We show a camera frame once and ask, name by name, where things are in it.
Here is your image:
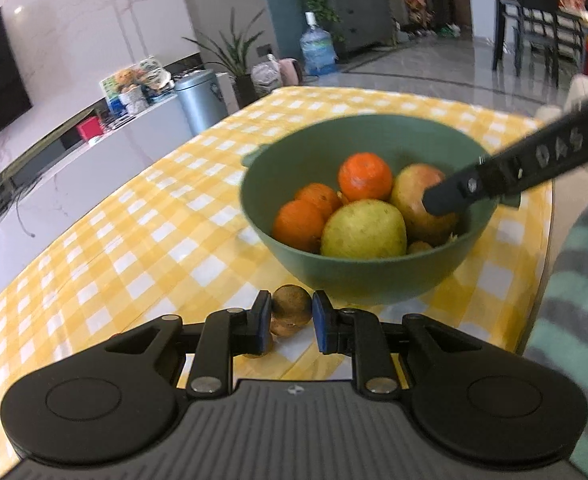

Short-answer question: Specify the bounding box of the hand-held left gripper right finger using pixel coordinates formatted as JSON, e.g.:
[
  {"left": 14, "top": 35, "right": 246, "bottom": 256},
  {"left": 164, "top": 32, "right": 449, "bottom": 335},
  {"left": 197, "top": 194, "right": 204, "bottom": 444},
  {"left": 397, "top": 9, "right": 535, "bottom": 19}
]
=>
[{"left": 312, "top": 290, "right": 484, "bottom": 398}]

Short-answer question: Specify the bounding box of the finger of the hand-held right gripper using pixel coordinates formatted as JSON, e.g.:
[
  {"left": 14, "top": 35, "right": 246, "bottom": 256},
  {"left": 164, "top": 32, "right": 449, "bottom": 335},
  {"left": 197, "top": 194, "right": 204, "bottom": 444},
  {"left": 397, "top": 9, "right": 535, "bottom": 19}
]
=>
[{"left": 422, "top": 160, "right": 501, "bottom": 216}]

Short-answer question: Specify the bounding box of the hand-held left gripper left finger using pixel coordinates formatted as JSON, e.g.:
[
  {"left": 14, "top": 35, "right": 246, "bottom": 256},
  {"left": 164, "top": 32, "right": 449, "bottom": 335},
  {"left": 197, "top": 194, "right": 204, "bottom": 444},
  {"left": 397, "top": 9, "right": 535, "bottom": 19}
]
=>
[{"left": 104, "top": 290, "right": 275, "bottom": 401}]

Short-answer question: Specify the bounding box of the brown kiwi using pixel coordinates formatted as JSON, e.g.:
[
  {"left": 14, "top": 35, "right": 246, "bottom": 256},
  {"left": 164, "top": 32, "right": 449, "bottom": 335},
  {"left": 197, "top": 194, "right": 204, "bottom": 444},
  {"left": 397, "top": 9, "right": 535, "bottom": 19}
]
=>
[{"left": 271, "top": 284, "right": 315, "bottom": 325}]

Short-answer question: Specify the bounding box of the red yellow apple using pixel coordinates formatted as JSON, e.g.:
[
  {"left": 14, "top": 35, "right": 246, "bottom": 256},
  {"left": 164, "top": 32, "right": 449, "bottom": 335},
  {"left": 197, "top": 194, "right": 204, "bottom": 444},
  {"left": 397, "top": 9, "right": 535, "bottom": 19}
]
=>
[{"left": 390, "top": 163, "right": 461, "bottom": 246}]

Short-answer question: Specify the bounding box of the green colander bowl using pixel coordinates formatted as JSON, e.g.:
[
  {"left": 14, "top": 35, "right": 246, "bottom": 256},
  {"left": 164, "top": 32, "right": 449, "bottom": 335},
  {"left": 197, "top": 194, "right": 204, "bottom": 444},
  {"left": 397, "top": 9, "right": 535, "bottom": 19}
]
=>
[{"left": 239, "top": 114, "right": 522, "bottom": 307}]

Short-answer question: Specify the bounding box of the orange mandarin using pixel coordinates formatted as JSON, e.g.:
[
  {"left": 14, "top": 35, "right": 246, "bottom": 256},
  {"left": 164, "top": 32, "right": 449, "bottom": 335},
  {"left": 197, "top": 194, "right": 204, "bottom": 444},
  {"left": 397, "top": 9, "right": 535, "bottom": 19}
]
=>
[
  {"left": 338, "top": 152, "right": 393, "bottom": 202},
  {"left": 294, "top": 182, "right": 343, "bottom": 220},
  {"left": 272, "top": 200, "right": 327, "bottom": 253}
]

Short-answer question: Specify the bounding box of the yellow green pear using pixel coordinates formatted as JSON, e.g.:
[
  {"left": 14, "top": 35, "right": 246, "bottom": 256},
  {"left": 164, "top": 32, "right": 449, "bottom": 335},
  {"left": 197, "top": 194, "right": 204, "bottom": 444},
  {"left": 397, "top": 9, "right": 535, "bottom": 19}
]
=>
[{"left": 320, "top": 199, "right": 407, "bottom": 259}]

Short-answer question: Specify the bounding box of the black dining chair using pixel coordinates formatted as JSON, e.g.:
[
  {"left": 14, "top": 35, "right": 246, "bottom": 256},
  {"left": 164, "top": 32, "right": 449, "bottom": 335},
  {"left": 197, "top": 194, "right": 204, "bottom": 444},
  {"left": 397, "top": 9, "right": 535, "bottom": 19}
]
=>
[{"left": 513, "top": 0, "right": 586, "bottom": 86}]

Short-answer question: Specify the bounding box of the yellow checked tablecloth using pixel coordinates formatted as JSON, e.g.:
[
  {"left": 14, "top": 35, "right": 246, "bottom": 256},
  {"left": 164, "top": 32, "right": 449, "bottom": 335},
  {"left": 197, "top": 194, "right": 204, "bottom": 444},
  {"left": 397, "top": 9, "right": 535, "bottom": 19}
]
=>
[{"left": 0, "top": 85, "right": 557, "bottom": 466}]

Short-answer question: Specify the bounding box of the shoe rack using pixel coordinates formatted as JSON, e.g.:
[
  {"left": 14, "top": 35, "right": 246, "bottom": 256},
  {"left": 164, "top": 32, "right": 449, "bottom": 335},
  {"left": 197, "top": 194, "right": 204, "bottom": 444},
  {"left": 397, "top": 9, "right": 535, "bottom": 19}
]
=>
[{"left": 399, "top": 0, "right": 470, "bottom": 41}]

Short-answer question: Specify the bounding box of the blue water jug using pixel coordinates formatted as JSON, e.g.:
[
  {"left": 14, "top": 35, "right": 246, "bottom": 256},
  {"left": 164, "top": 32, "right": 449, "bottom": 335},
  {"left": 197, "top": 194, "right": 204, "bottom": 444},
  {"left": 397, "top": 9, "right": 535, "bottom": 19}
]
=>
[{"left": 300, "top": 11, "right": 338, "bottom": 77}]

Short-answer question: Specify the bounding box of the pink pitcher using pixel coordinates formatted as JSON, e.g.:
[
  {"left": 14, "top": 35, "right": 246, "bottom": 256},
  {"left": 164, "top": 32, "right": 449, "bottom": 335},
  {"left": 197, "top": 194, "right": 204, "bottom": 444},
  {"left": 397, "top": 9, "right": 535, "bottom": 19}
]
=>
[{"left": 279, "top": 57, "right": 302, "bottom": 87}]

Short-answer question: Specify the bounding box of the grey drawer cabinet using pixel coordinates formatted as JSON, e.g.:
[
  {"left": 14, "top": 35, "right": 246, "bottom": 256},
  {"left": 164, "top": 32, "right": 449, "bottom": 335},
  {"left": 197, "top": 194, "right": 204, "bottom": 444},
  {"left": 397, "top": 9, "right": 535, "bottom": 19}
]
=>
[{"left": 326, "top": 0, "right": 395, "bottom": 56}]

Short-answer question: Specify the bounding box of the white plastic bag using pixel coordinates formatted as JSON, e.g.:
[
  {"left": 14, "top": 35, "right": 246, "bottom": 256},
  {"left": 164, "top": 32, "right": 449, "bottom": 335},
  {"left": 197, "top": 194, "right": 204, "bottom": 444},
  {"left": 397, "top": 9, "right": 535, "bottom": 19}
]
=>
[{"left": 250, "top": 61, "right": 282, "bottom": 96}]

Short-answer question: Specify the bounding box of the silver blue trash can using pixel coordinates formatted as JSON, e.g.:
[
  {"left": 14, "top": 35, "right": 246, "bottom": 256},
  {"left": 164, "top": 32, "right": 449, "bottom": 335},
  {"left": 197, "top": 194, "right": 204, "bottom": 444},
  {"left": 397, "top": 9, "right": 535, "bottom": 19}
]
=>
[{"left": 174, "top": 69, "right": 225, "bottom": 137}]

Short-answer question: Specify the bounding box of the white television cabinet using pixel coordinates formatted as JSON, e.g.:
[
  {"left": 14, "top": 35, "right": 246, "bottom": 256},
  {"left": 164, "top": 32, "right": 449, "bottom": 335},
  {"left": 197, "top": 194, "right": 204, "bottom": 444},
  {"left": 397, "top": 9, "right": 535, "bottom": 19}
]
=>
[{"left": 0, "top": 72, "right": 237, "bottom": 321}]

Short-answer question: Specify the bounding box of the potted long-leaf plant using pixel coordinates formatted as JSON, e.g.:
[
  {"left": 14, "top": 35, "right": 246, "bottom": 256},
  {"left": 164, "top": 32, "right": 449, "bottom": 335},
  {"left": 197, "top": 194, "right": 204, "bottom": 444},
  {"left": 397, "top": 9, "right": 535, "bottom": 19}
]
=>
[{"left": 183, "top": 7, "right": 267, "bottom": 108}]

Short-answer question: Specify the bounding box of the small red pink box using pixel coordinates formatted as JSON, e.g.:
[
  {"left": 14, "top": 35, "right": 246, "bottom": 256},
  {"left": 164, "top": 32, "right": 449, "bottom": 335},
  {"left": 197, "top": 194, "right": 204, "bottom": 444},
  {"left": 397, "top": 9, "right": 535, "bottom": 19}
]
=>
[{"left": 77, "top": 116, "right": 103, "bottom": 140}]

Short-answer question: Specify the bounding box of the pile of snack packages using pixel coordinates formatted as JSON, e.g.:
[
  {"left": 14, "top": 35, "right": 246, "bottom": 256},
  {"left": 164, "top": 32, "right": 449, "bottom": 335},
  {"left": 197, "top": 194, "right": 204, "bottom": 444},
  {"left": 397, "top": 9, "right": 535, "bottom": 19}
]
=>
[{"left": 98, "top": 57, "right": 175, "bottom": 116}]

